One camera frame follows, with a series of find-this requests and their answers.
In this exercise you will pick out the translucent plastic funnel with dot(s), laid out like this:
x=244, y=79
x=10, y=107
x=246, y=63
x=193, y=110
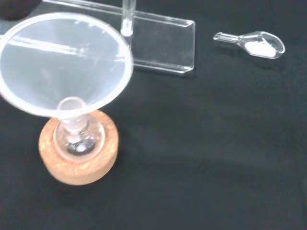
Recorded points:
x=60, y=72

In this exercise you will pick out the small round-bottom glass flask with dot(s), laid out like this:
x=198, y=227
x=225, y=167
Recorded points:
x=79, y=145

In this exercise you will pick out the black bench cloth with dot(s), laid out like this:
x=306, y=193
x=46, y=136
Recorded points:
x=216, y=143

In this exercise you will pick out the clear acrylic funnel stand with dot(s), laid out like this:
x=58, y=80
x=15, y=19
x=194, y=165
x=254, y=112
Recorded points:
x=163, y=48

